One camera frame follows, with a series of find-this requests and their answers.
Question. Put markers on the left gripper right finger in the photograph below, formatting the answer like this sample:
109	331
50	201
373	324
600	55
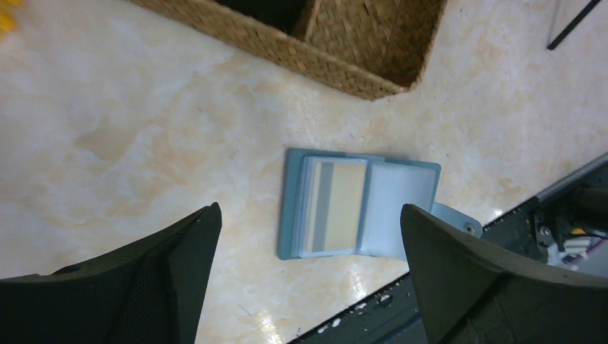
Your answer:
472	291

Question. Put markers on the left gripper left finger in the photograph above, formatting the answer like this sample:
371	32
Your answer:
149	291

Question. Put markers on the blue card holder wallet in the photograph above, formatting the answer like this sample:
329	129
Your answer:
390	183

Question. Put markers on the gold credit card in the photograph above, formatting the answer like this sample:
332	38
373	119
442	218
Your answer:
333	207

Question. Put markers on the woven brown divided tray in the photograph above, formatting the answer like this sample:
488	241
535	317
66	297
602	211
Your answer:
368	49

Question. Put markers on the orange cylinder block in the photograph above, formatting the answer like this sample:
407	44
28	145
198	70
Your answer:
8	21

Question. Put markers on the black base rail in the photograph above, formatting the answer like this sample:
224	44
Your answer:
393	315

